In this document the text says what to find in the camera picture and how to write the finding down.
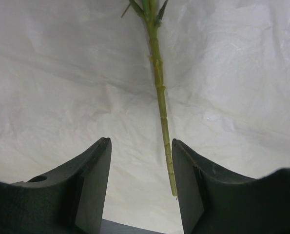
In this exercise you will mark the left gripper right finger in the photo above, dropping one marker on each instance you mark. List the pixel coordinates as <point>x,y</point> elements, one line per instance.
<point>216,200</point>

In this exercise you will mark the orange wrapping paper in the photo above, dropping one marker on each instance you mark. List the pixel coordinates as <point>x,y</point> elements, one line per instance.
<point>73,71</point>

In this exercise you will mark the yellow flower stem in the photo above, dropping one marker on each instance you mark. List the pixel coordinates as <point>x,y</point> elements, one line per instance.
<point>152,18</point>

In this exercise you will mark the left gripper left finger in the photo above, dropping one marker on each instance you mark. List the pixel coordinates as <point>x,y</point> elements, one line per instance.
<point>68,199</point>

